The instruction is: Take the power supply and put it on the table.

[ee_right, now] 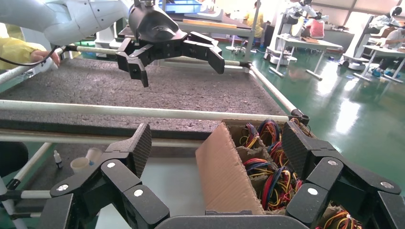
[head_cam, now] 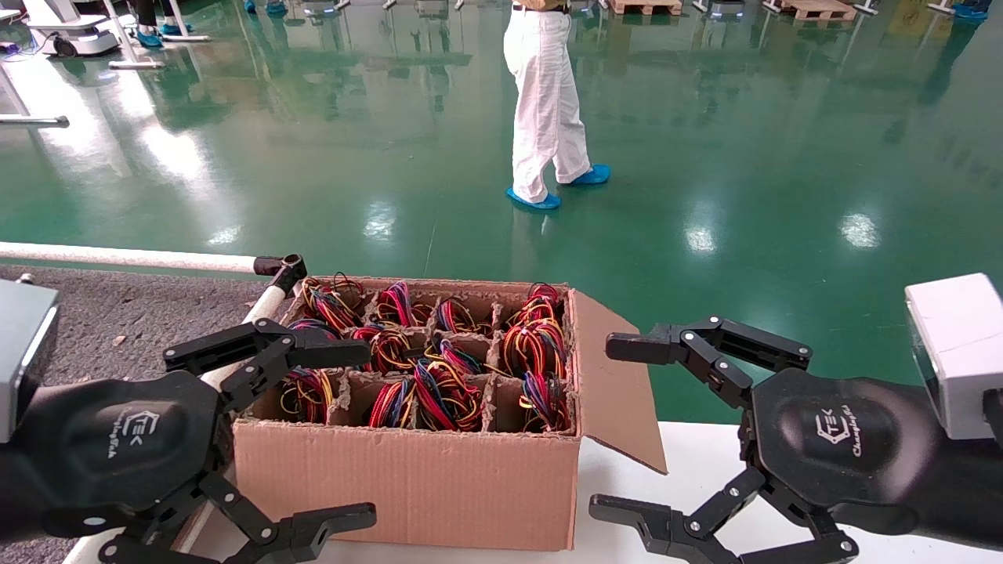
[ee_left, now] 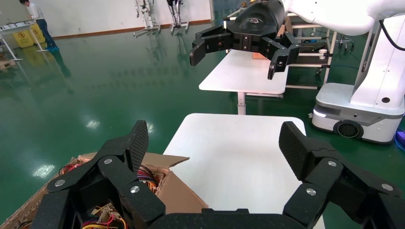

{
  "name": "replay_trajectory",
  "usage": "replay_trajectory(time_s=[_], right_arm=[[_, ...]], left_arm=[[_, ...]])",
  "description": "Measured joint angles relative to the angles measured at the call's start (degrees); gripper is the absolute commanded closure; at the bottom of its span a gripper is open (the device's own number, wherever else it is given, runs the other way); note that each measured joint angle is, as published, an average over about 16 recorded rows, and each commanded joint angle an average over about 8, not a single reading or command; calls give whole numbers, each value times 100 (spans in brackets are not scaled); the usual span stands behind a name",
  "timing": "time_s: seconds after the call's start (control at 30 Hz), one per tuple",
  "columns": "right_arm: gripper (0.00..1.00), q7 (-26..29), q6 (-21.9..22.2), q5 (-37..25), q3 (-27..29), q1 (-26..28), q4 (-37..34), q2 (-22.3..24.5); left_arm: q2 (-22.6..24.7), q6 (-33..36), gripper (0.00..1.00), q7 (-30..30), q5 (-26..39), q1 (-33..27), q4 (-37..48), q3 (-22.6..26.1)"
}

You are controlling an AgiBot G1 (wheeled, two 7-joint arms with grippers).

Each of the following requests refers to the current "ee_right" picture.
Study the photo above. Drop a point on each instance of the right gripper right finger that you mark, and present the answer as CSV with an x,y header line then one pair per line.
x,y
332,177

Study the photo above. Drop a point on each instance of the bare person hand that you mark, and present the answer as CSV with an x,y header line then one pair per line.
x,y
44,55

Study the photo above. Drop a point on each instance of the blue plastic bin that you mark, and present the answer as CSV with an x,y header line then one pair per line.
x,y
182,6

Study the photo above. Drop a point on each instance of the small dropper bottle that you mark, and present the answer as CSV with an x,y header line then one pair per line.
x,y
58,161

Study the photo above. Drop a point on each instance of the white moulded part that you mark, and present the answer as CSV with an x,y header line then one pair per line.
x,y
205,15

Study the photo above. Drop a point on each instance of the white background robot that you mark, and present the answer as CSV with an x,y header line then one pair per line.
x,y
278,34
357,44

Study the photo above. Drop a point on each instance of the forearm in yellow sleeve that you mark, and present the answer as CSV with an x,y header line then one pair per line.
x,y
12,52

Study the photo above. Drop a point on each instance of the black rounded object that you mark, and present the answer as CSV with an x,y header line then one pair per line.
x,y
12,158

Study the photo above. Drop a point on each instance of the white frame tube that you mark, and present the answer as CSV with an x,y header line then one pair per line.
x,y
15,73
272,90
79,139
31,161
126,110

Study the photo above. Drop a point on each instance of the person in pink top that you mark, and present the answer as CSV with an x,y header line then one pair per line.
x,y
316,28

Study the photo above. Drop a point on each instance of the white plastic cup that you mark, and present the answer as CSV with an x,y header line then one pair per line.
x,y
95,154
80,165

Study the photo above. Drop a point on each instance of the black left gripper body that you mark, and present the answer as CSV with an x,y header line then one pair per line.
x,y
155,28

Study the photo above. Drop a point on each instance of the person in yellow shirt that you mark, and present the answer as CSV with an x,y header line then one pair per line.
x,y
254,22

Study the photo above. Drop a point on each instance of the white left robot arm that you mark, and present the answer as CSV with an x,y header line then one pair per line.
x,y
63,19

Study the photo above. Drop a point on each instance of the metal frame workbench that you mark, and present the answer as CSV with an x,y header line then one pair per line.
x,y
215,31

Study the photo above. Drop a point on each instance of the wooden plank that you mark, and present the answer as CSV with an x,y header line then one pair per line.
x,y
208,23

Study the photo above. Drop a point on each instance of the black tube connector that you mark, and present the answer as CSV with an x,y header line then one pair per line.
x,y
300,117

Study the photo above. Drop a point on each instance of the seated person in white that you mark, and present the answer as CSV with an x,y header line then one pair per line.
x,y
395,39

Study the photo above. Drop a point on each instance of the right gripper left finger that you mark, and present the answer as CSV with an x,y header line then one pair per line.
x,y
120,177

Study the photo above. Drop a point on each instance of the white work table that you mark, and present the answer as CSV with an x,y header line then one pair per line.
x,y
303,42
383,52

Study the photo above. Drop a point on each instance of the brown cardboard box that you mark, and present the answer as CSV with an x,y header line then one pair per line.
x,y
221,177

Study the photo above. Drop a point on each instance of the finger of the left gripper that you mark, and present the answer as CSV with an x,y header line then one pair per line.
x,y
133,61
208,52

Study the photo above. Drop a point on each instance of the grey felt mat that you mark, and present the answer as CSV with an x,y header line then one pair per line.
x,y
189,91

